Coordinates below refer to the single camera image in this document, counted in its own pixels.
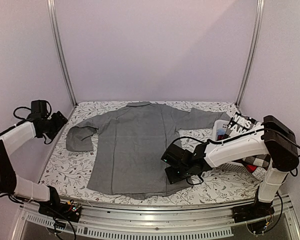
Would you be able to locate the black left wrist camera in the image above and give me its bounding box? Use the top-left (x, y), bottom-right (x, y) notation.
top-left (30, 100), bottom-right (52, 118)

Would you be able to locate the grey long sleeve shirt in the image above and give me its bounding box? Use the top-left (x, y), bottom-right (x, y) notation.
top-left (66, 102), bottom-right (230, 200)

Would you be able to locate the white plastic laundry basket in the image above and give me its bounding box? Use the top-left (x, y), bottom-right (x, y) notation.
top-left (212, 119), bottom-right (248, 173)

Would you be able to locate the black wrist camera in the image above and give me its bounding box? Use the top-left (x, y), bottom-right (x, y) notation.
top-left (161, 143), bottom-right (192, 168)
top-left (30, 100), bottom-right (52, 118)

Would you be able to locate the red black plaid shirt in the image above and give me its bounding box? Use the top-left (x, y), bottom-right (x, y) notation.
top-left (242, 162), bottom-right (266, 181)

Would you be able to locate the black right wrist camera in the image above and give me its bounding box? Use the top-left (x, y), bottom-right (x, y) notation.
top-left (161, 143), bottom-right (192, 168)

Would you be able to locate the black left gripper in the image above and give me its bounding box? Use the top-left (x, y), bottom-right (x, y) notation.
top-left (42, 110), bottom-right (68, 140)

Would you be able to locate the aluminium frame post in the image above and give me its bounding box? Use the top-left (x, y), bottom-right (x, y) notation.
top-left (46, 0), bottom-right (78, 108)
top-left (235, 0), bottom-right (265, 109)

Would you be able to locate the floral patterned table cloth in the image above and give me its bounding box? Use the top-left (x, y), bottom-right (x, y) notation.
top-left (39, 101), bottom-right (260, 206)

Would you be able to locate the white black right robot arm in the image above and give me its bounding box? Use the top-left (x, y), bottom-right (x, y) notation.
top-left (161, 115), bottom-right (300, 218)

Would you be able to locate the aluminium frame post right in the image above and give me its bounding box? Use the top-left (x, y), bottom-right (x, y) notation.
top-left (235, 0), bottom-right (265, 109)

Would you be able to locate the aluminium frame post left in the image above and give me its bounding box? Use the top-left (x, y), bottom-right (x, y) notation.
top-left (46, 0), bottom-right (78, 108)

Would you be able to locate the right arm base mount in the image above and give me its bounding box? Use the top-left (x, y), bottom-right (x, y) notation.
top-left (231, 200), bottom-right (275, 223)

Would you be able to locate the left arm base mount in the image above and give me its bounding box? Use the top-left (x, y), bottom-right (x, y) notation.
top-left (38, 200), bottom-right (82, 223)

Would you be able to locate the aluminium front rail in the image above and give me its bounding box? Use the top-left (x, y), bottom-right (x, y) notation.
top-left (11, 194), bottom-right (300, 240)

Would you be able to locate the black white checkered shirt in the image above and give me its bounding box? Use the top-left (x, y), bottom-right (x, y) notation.
top-left (216, 112), bottom-right (272, 168)

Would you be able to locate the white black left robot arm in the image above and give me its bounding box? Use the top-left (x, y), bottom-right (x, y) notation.
top-left (0, 111), bottom-right (68, 217)

